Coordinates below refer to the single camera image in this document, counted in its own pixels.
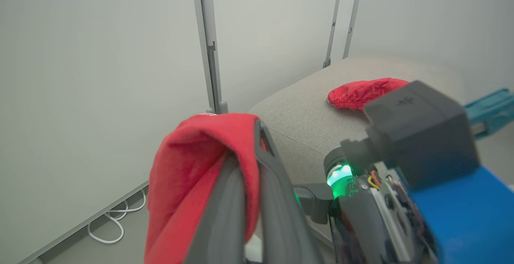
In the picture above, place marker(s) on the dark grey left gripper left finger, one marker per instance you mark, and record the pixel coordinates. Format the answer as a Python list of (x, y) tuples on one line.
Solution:
[(221, 224)]

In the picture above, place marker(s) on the plain red garment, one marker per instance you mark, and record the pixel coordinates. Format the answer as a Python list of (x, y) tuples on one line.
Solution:
[(188, 167)]

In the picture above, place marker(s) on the grey fabric sofa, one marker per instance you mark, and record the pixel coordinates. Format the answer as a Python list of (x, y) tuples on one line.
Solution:
[(305, 111)]

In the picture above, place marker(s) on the teal plastic object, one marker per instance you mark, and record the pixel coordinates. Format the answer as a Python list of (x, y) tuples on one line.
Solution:
[(490, 111)]

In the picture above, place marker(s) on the thin grey partition post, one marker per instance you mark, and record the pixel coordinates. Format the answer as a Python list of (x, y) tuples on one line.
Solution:
[(333, 23), (353, 15)]

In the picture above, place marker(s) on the grey partition frame post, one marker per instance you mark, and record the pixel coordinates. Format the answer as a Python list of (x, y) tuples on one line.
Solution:
[(209, 43)]

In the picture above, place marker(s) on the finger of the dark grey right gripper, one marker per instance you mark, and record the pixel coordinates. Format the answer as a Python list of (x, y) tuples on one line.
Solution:
[(281, 215)]

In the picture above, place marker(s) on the dark grey wrist camera box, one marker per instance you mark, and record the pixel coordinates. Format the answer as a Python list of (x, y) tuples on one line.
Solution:
[(421, 131)]

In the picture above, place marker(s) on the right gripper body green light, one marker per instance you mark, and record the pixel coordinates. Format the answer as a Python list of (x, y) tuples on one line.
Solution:
[(361, 224)]

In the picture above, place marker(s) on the dark grey opposite-arm left gripper right finger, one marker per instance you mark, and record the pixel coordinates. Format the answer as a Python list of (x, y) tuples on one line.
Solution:
[(315, 201)]

